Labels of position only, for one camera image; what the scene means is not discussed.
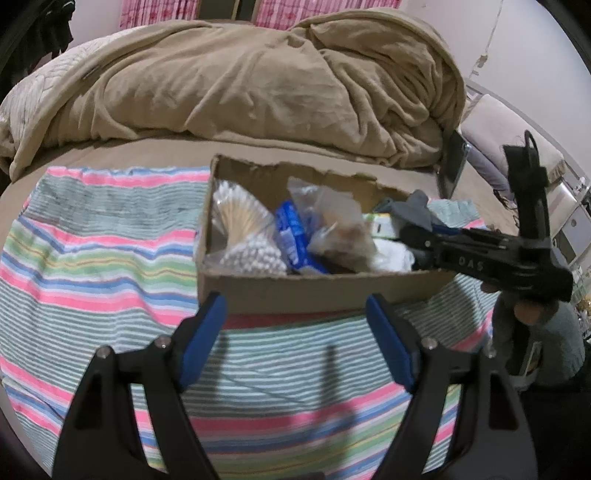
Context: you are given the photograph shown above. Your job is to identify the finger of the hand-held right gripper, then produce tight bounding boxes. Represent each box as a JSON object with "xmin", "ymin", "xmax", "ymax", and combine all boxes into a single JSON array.
[
  {"xmin": 398, "ymin": 223, "xmax": 445, "ymax": 253},
  {"xmin": 428, "ymin": 218, "xmax": 486, "ymax": 237}
]

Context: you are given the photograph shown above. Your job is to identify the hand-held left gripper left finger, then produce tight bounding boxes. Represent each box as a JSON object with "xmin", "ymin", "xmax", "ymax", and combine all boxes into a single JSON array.
[{"xmin": 53, "ymin": 292, "xmax": 228, "ymax": 480}]

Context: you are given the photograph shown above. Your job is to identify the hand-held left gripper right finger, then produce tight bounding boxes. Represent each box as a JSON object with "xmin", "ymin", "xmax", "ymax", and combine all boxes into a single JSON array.
[{"xmin": 366, "ymin": 294, "xmax": 539, "ymax": 480}]

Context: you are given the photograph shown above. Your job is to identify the grey sock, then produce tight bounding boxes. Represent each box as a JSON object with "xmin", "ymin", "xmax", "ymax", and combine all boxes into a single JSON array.
[{"xmin": 383, "ymin": 190, "xmax": 435, "ymax": 232}]

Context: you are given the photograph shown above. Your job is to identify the green and white packet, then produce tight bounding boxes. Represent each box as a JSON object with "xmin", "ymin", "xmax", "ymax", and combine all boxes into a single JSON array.
[{"xmin": 362, "ymin": 212, "xmax": 402, "ymax": 241}]

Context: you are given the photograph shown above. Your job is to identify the clear bag of brown snacks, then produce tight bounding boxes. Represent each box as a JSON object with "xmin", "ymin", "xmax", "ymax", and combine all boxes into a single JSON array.
[{"xmin": 286, "ymin": 178, "xmax": 379, "ymax": 273}]

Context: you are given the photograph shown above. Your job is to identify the cardboard box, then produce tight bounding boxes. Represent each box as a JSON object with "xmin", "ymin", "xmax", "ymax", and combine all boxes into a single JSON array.
[{"xmin": 196, "ymin": 154, "xmax": 462, "ymax": 315}]

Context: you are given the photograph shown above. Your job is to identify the bag of cotton swabs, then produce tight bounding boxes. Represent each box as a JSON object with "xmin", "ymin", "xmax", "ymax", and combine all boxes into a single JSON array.
[{"xmin": 203, "ymin": 180, "xmax": 289, "ymax": 278}]

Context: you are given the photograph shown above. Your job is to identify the blue and white pack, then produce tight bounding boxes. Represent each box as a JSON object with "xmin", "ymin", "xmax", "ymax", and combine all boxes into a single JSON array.
[{"xmin": 274, "ymin": 200, "xmax": 333, "ymax": 275}]

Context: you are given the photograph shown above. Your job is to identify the person's right hand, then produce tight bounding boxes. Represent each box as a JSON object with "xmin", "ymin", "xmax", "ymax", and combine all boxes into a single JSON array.
[{"xmin": 480, "ymin": 281, "xmax": 552, "ymax": 326}]

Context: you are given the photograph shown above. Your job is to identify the grey purple pillow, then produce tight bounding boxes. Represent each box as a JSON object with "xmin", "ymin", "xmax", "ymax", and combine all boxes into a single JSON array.
[{"xmin": 466, "ymin": 148, "xmax": 513, "ymax": 192}]

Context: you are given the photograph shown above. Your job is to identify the beige flower pillow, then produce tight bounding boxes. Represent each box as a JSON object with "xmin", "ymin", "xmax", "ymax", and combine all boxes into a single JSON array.
[{"xmin": 462, "ymin": 95, "xmax": 566, "ymax": 185}]

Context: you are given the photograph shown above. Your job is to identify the striped pastel cloth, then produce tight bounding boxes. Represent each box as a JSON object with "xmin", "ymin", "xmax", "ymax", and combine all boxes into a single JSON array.
[{"xmin": 0, "ymin": 166, "xmax": 499, "ymax": 480}]

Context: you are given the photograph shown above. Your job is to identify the bed with brown sheet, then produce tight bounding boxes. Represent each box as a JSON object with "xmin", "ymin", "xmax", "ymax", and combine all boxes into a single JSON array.
[{"xmin": 0, "ymin": 134, "xmax": 522, "ymax": 241}]

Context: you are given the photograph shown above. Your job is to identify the beige blanket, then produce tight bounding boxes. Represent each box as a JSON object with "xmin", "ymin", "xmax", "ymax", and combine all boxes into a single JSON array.
[{"xmin": 0, "ymin": 11, "xmax": 467, "ymax": 181}]

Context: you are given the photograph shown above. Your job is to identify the pink curtain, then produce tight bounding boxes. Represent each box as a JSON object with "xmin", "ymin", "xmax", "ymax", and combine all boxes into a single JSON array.
[
  {"xmin": 255, "ymin": 0, "xmax": 402, "ymax": 21},
  {"xmin": 119, "ymin": 0, "xmax": 204, "ymax": 31}
]

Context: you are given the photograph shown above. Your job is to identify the window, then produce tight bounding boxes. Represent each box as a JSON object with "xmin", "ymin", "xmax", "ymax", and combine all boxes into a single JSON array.
[{"xmin": 198, "ymin": 0, "xmax": 259, "ymax": 21}]

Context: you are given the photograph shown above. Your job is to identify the dark hanging clothes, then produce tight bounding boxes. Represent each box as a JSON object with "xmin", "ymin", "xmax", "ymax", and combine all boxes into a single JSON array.
[{"xmin": 0, "ymin": 0, "xmax": 75, "ymax": 84}]

